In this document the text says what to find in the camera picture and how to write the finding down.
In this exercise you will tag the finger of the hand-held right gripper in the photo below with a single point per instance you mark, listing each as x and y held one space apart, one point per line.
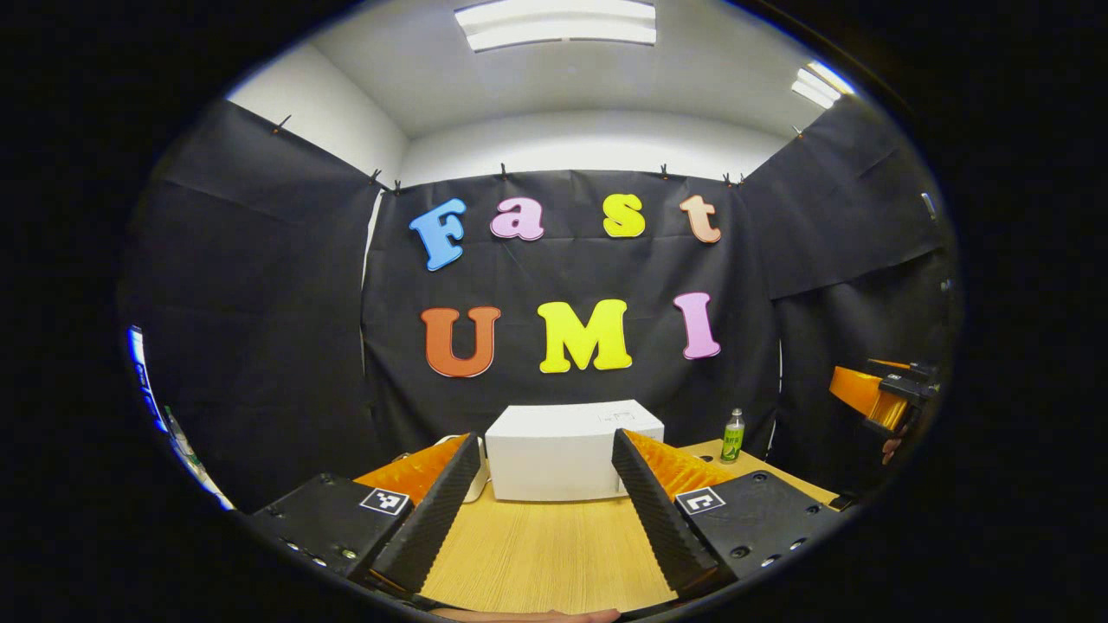
855 389

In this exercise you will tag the long ceiling light panel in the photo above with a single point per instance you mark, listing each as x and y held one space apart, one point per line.
554 22

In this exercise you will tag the white microwave oven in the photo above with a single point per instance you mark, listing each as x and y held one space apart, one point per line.
554 450

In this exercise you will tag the black table edge bracket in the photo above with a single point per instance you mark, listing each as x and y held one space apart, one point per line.
844 501

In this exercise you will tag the small ceiling light panel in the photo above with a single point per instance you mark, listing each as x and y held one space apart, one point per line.
818 84

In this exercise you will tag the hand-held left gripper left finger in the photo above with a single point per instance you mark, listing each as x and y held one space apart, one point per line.
433 519

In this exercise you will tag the green drink bottle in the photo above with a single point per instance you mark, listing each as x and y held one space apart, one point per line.
732 446

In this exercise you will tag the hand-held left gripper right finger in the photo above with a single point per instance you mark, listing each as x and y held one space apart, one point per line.
658 519

